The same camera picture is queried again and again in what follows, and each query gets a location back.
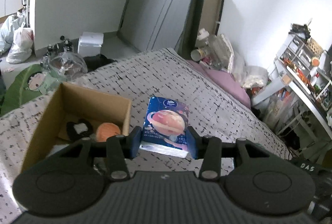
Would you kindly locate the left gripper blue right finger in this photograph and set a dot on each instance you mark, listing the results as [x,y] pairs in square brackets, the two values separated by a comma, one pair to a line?
[209,149]

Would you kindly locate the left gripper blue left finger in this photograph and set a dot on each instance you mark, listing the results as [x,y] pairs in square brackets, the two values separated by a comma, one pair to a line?
[118,149]

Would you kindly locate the black fuzzy soft object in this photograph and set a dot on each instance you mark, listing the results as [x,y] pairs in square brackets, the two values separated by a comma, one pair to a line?
[79,130]

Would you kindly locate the blue planet tissue pack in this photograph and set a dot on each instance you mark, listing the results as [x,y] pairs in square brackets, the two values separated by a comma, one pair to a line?
[164,128]

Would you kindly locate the orange plush ball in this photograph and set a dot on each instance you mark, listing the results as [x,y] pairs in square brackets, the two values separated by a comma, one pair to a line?
[106,130]

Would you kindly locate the black patterned white bedspread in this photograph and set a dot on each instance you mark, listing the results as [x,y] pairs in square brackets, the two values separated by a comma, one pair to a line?
[212,111]

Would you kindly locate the pink pillow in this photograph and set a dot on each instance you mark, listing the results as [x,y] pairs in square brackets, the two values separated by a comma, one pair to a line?
[225,81]

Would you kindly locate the brown cardboard box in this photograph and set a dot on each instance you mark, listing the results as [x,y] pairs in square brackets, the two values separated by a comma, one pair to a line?
[69,103]

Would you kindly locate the white crumpled bags pile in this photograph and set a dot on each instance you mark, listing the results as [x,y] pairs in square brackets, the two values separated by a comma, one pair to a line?
[248,76]

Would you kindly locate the clear plastic bottle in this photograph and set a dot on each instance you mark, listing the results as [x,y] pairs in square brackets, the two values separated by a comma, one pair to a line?
[205,50]

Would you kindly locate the paper cup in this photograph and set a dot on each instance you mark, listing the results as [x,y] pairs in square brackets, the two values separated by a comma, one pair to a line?
[197,55]

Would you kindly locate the clear plastic bag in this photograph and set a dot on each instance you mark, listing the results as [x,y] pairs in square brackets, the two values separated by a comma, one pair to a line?
[65,66]

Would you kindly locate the white desk shelf unit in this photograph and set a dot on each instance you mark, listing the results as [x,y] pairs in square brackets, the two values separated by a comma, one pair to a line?
[294,69]

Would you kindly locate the white small appliance box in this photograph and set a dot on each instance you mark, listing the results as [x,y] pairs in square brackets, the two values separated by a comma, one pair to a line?
[90,44]

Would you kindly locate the green cartoon cushion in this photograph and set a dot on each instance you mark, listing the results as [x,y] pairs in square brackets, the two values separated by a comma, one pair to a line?
[29,84]

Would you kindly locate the grey door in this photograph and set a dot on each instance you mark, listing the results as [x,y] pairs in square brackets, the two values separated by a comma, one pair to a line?
[168,0]

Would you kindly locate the white plastic bag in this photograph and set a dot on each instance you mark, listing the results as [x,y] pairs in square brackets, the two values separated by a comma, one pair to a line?
[22,45]

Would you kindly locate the dark folded table board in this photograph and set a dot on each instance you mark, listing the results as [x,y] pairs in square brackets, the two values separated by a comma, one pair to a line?
[201,14]

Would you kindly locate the grey plastic bag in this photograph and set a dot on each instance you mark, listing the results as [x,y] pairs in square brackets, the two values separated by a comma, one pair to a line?
[12,23]

